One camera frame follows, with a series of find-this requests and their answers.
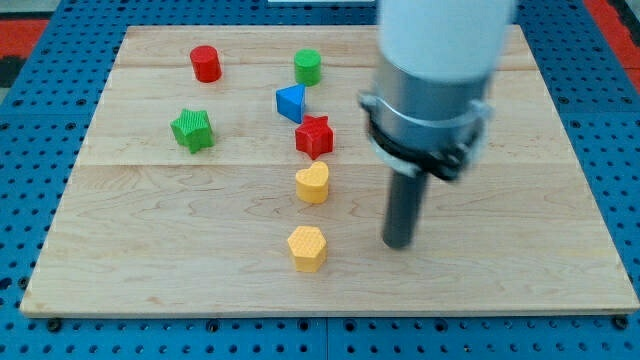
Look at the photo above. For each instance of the blue triangle block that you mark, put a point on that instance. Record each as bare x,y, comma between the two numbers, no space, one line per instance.
290,102

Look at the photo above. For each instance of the red cylinder block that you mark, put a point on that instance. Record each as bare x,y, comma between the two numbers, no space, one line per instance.
205,63

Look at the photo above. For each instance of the yellow hexagon block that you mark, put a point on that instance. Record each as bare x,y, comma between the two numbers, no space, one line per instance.
308,248

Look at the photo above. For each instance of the red star block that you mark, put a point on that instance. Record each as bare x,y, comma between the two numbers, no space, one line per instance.
314,136

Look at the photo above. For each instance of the green star block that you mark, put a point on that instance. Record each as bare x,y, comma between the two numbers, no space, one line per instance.
192,129

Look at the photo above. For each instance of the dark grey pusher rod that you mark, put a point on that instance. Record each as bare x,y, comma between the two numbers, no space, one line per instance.
405,197

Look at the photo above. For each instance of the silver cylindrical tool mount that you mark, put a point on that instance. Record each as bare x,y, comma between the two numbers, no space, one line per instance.
420,125

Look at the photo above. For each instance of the green cylinder block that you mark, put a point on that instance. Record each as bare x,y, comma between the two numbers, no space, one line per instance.
307,67

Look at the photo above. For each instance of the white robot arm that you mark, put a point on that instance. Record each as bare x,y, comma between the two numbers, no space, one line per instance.
449,39

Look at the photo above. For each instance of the wooden board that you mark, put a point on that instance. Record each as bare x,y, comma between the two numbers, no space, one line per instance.
145,229

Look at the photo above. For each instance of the yellow heart block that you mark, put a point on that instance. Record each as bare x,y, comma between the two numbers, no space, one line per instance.
312,184

